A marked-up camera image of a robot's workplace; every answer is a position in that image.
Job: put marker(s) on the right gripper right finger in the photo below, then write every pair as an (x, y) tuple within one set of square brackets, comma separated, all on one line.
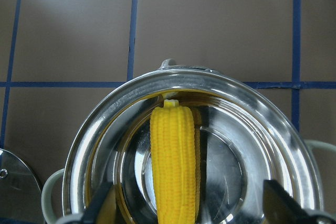
[(280, 207)]

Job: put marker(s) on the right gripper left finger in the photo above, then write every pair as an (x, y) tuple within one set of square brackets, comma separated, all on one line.
[(102, 208)]

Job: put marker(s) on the glass pot lid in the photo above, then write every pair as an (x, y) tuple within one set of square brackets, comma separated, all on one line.
[(20, 191)]

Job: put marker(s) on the yellow corn cob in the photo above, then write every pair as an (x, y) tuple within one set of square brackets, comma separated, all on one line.
[(175, 163)]

